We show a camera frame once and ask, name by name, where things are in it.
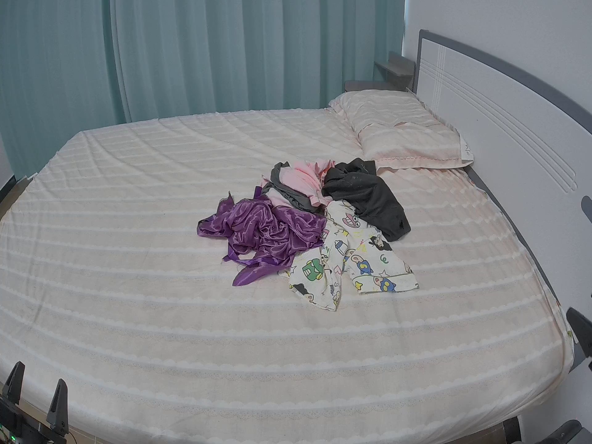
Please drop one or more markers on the black garment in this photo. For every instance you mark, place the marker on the black garment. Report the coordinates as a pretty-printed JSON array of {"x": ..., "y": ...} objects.
[{"x": 370, "y": 197}]

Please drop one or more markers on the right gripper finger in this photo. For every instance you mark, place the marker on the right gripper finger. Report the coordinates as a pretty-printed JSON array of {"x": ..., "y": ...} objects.
[
  {"x": 582, "y": 326},
  {"x": 587, "y": 208}
]

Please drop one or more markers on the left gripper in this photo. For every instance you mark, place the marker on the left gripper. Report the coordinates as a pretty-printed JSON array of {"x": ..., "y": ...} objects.
[{"x": 32, "y": 430}]

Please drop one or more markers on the white printed pyjama top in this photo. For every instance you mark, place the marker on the white printed pyjama top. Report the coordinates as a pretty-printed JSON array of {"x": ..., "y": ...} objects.
[{"x": 351, "y": 257}]

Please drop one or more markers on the pale pink pillow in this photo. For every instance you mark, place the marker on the pale pink pillow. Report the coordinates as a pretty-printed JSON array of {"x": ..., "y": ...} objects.
[{"x": 402, "y": 132}]

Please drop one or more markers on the grey bedside table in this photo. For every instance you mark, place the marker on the grey bedside table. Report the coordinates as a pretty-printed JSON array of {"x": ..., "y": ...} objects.
[{"x": 393, "y": 70}]

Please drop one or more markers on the purple satin garment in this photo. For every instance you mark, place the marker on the purple satin garment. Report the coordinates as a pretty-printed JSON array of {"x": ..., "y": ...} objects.
[{"x": 263, "y": 229}]

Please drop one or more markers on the blue-green curtain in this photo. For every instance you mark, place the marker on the blue-green curtain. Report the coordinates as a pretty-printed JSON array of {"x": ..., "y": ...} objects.
[
  {"x": 55, "y": 63},
  {"x": 254, "y": 39}
]

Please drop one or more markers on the pink and grey garment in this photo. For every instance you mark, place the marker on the pink and grey garment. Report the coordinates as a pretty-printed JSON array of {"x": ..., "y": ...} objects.
[{"x": 296, "y": 181}]

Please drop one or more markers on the bed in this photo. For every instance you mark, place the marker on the bed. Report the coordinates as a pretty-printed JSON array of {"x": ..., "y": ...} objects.
[{"x": 185, "y": 340}]

